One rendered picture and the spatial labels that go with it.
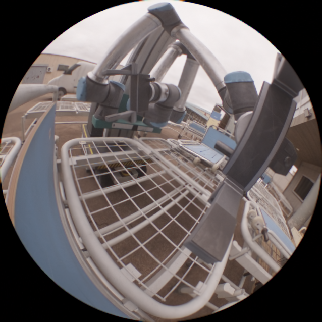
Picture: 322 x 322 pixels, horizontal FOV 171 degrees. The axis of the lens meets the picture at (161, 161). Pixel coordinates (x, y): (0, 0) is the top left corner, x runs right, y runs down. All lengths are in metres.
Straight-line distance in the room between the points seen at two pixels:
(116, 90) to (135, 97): 0.41
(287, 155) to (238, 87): 0.19
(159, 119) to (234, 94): 0.35
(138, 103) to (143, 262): 0.85
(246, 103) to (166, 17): 0.55
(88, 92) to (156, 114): 0.40
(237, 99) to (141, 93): 0.28
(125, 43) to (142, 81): 0.32
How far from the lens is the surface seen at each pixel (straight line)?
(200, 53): 0.54
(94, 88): 0.66
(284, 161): 0.22
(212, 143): 1.98
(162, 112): 0.50
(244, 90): 0.31
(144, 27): 0.64
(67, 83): 7.19
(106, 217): 0.88
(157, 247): 0.86
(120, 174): 1.02
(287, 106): 0.15
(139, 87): 0.36
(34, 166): 0.17
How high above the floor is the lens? 0.78
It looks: 26 degrees down
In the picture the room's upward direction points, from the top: 24 degrees clockwise
